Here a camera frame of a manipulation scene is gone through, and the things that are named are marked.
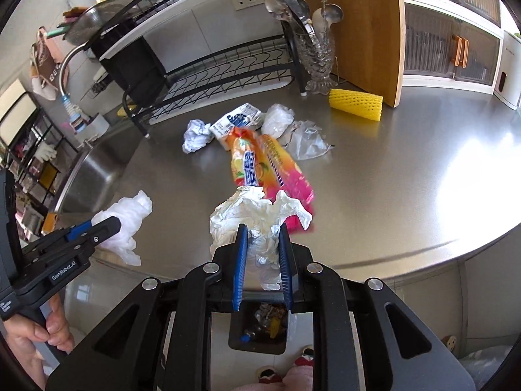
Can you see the pink fuzzy leg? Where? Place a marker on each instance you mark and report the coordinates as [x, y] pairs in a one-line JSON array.
[[298, 378]]

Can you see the white electric kettle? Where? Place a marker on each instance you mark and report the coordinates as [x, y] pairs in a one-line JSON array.
[[508, 84]]

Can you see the black storage shelf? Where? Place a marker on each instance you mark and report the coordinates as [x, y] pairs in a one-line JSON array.
[[36, 152]]

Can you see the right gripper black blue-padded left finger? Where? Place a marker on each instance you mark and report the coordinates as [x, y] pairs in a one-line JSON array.
[[159, 336]]

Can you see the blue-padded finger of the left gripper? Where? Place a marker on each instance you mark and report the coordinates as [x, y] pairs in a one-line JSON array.
[[85, 236]]

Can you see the person's left hand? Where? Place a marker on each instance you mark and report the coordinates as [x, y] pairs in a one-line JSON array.
[[22, 334]]

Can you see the crumpled white plastic bag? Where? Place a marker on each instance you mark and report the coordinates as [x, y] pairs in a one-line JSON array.
[[277, 119]]

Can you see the white tissue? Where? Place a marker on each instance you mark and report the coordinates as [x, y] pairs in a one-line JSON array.
[[264, 219]]

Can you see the white plastic bag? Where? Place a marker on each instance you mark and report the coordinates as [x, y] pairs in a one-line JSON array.
[[131, 212], [277, 119]]

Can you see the glass fish utensil holder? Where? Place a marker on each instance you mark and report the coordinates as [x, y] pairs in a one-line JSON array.
[[317, 61]]

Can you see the red black slipper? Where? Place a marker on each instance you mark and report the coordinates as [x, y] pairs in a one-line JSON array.
[[306, 357]]

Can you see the steel kitchen sink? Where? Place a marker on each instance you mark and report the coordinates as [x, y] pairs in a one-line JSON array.
[[93, 180]]

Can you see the steel knife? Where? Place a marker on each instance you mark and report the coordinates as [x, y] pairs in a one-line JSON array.
[[302, 14]]

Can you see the orange pink mentos wrapper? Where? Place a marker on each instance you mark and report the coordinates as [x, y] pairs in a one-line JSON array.
[[260, 160]]

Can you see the steel spoon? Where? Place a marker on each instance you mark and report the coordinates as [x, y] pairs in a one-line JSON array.
[[279, 10]]

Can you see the clear plastic wrapper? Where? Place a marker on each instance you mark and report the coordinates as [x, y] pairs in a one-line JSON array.
[[303, 140]]

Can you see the black trash bin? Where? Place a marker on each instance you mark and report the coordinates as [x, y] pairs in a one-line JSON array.
[[259, 327]]

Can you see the black wire dish rack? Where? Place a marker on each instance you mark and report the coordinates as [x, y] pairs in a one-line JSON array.
[[170, 55]]

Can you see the wooden cutting board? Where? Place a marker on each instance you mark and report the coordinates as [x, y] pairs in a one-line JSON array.
[[370, 45]]

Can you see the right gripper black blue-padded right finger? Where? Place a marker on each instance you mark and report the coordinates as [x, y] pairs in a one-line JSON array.
[[365, 336]]

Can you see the white blue milk carton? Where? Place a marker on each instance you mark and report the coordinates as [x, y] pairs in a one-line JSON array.
[[244, 116]]

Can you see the glass door cabinet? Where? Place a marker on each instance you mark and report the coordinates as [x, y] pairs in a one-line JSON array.
[[455, 44]]

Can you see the crumpled white blue paper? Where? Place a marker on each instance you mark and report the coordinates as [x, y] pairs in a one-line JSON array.
[[196, 136]]

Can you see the yellow foam fruit net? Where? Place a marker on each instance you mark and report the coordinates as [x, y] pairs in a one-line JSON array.
[[360, 104]]

